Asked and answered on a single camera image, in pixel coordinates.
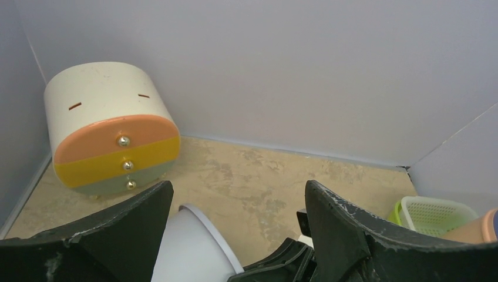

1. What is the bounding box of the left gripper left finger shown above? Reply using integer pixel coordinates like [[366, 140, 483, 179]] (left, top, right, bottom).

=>
[[1, 181, 174, 281]]

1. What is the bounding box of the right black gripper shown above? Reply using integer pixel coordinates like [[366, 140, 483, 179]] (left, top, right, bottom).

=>
[[228, 209, 317, 282]]

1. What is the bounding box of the green white plastic basket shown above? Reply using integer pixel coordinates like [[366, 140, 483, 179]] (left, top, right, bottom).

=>
[[388, 196, 479, 237]]

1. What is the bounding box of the large grey plastic bucket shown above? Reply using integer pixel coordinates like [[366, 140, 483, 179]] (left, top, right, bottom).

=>
[[151, 204, 244, 282]]

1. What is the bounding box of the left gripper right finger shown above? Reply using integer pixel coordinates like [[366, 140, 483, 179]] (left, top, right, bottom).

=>
[[305, 180, 497, 281]]

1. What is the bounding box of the orange capybara bucket blue rim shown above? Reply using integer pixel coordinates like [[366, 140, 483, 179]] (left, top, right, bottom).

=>
[[442, 209, 497, 244]]

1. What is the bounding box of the white mini drawer cabinet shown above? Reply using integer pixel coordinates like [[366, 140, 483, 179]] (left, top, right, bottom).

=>
[[44, 62, 181, 196]]

